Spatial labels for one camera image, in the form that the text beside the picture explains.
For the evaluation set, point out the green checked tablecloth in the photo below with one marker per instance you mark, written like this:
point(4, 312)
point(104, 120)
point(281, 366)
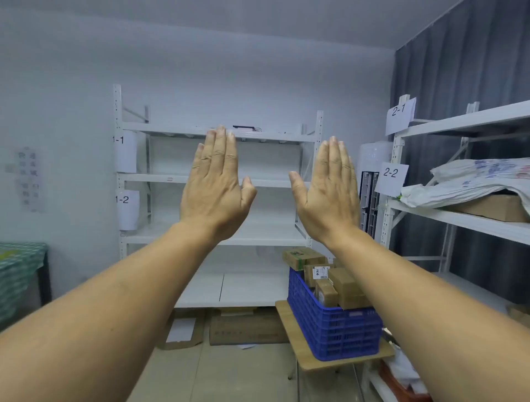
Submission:
point(16, 273)

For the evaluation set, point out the white metal shelf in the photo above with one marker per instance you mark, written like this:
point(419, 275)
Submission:
point(256, 285)
point(476, 225)

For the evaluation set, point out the person's left forearm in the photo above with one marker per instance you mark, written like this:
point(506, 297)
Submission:
point(103, 323)

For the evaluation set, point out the white paper shelf label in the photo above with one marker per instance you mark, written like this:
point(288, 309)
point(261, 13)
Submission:
point(391, 180)
point(399, 118)
point(128, 213)
point(126, 155)

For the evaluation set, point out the person's left hand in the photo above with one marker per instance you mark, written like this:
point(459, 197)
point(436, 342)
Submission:
point(211, 199)

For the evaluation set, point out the small wooden table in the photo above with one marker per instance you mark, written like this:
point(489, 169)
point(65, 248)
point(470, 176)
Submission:
point(298, 343)

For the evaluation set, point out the white standing air conditioner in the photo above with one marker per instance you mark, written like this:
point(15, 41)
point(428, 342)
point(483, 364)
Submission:
point(372, 157)

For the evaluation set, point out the pile of parcels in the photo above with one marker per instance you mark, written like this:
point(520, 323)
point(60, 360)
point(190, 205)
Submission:
point(350, 288)

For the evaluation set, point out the green printed cardboard box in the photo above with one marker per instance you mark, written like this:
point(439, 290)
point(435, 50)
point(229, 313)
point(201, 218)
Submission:
point(300, 257)

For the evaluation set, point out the white woven plastic bag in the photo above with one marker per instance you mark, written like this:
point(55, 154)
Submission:
point(463, 182)

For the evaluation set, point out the blue plastic crate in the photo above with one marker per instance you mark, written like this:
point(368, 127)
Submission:
point(331, 331)

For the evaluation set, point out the torn brown cardboard sheet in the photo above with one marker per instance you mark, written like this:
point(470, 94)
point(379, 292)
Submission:
point(198, 327)

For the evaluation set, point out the person's right hand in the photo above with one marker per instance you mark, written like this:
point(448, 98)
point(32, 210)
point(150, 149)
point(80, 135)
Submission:
point(331, 199)

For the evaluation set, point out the black flat device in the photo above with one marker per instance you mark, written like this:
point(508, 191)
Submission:
point(243, 126)

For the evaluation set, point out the flattened brown cardboard sheet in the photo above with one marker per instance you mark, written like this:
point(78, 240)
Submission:
point(248, 329)

